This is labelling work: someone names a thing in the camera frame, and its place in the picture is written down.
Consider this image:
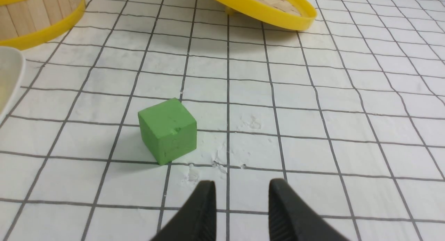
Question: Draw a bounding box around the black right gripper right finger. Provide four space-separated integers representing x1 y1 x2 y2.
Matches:
268 178 348 241

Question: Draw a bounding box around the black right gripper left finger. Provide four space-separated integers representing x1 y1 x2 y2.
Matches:
152 180 217 241

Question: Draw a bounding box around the white square ceramic plate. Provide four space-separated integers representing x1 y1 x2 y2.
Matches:
0 46 26 122

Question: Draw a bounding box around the green foam cube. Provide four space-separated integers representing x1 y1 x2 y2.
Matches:
138 97 197 166

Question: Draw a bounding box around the white grid-pattern tablecloth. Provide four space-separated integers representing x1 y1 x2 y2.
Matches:
0 0 445 241

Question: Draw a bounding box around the yellow-rimmed bamboo steamer lid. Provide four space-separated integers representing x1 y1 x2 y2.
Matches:
216 0 317 31

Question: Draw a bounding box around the yellow-rimmed bamboo steamer basket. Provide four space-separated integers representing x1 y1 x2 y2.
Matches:
0 0 86 50

